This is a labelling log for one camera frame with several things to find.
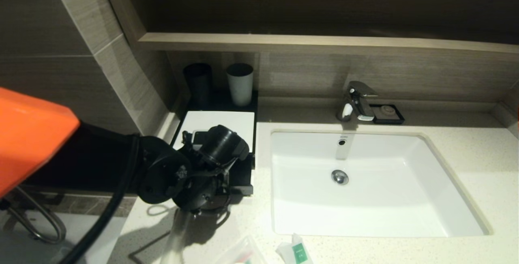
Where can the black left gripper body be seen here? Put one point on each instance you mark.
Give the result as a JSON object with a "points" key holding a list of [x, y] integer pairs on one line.
{"points": [[223, 144]]}

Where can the black cup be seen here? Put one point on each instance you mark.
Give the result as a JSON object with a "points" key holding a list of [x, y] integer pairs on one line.
{"points": [[198, 83]]}

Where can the toothbrush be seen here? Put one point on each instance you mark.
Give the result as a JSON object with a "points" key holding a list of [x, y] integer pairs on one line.
{"points": [[178, 243]]}

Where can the orange and black left arm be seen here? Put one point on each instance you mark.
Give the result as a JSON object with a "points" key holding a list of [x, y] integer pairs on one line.
{"points": [[36, 134]]}

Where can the black box with white lid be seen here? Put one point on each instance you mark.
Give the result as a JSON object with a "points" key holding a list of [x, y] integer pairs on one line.
{"points": [[219, 120]]}

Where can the grey cup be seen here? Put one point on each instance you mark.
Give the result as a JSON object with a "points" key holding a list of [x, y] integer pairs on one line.
{"points": [[241, 89]]}

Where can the clear plastic packet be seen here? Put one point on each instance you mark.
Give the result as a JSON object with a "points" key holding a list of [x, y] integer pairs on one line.
{"points": [[243, 254]]}

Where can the chrome drain stopper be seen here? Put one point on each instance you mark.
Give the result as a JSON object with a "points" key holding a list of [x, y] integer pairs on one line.
{"points": [[339, 177]]}

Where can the chrome faucet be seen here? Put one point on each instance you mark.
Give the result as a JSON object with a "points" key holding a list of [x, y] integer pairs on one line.
{"points": [[359, 101]]}

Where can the black soap dish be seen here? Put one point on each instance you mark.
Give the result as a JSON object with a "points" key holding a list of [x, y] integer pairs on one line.
{"points": [[375, 120]]}

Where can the round grey soap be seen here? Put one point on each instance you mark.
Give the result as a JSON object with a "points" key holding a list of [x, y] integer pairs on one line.
{"points": [[387, 112]]}

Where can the white sink basin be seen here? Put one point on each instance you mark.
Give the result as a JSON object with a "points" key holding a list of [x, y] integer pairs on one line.
{"points": [[385, 199]]}

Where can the wooden wall shelf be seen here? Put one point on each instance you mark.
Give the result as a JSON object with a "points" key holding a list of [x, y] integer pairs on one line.
{"points": [[324, 43]]}

